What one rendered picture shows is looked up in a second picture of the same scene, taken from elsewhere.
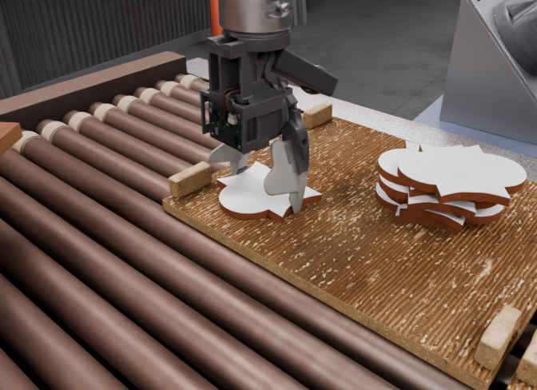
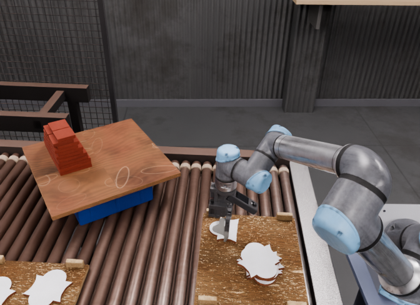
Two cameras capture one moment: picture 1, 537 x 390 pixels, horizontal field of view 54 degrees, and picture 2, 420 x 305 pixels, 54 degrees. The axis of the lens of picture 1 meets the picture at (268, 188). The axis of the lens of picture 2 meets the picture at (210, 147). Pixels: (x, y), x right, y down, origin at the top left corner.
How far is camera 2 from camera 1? 1.10 m
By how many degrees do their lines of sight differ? 43
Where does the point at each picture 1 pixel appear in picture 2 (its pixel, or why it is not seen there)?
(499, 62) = not seen: hidden behind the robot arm
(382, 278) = (213, 272)
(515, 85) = not seen: hidden behind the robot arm
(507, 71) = not seen: hidden behind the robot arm
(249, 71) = (217, 196)
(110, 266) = (174, 222)
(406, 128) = (318, 243)
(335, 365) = (180, 278)
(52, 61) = (342, 89)
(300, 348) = (180, 270)
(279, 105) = (223, 209)
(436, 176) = (247, 258)
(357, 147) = (277, 236)
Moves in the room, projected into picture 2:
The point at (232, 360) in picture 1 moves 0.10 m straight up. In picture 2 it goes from (167, 260) to (165, 239)
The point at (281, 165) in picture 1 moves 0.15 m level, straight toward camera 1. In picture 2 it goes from (220, 225) to (185, 244)
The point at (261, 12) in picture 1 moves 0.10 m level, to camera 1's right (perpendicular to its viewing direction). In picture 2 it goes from (218, 185) to (238, 201)
